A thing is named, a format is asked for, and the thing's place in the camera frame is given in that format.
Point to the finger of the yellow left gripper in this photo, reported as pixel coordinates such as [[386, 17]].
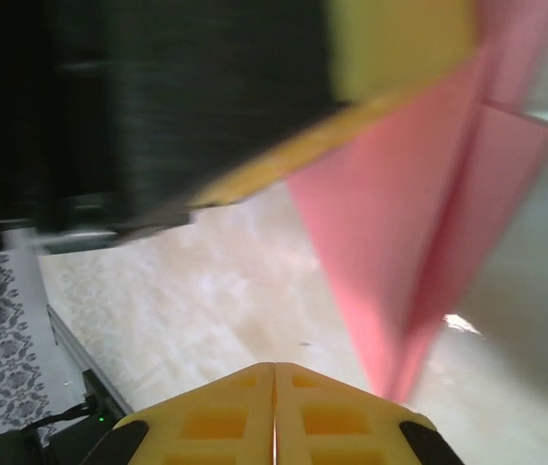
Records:
[[327, 150], [400, 39]]

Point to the pink cloth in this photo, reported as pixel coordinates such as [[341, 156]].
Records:
[[400, 218]]

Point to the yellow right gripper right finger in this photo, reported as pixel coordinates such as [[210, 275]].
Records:
[[288, 402]]

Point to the aluminium side rail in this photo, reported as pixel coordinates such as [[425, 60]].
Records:
[[80, 358]]

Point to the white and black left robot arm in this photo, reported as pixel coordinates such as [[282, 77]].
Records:
[[22, 450]]

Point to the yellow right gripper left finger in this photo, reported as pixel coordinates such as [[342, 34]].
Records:
[[254, 402]]

